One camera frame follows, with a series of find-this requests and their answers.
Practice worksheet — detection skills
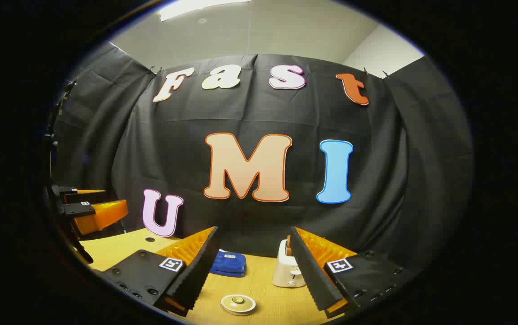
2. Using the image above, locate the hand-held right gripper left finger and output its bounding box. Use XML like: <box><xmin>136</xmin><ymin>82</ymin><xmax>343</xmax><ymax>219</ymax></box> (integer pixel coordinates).
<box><xmin>101</xmin><ymin>226</ymin><xmax>222</xmax><ymax>317</ymax></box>

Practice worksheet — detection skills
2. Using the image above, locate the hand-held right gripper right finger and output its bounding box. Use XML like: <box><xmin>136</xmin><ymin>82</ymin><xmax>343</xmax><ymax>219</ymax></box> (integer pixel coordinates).
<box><xmin>288</xmin><ymin>226</ymin><xmax>417</xmax><ymax>319</ymax></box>

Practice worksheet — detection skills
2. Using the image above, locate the cream white toaster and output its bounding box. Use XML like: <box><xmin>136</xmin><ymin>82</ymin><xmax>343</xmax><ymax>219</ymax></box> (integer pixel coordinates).
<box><xmin>272</xmin><ymin>240</ymin><xmax>307</xmax><ymax>288</ymax></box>

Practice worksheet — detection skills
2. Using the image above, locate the blue folded towel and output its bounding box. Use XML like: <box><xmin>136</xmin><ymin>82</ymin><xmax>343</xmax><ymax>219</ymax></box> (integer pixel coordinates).
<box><xmin>210</xmin><ymin>250</ymin><xmax>247</xmax><ymax>277</ymax></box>

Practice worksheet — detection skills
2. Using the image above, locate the black backdrop cloth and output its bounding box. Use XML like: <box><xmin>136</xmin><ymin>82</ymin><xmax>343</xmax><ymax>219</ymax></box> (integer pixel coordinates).
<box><xmin>47</xmin><ymin>43</ymin><xmax>474</xmax><ymax>289</ymax></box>

